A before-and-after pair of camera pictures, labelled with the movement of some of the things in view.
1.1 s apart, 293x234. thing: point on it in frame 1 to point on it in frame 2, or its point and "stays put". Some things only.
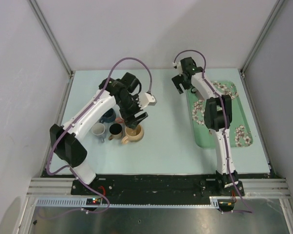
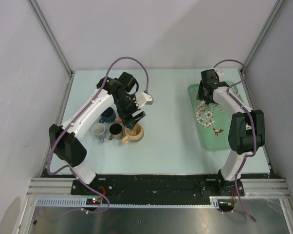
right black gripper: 178,80 to 201,96
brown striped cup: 116,130 stays put
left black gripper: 127,117 stays put
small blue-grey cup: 99,130 stays put
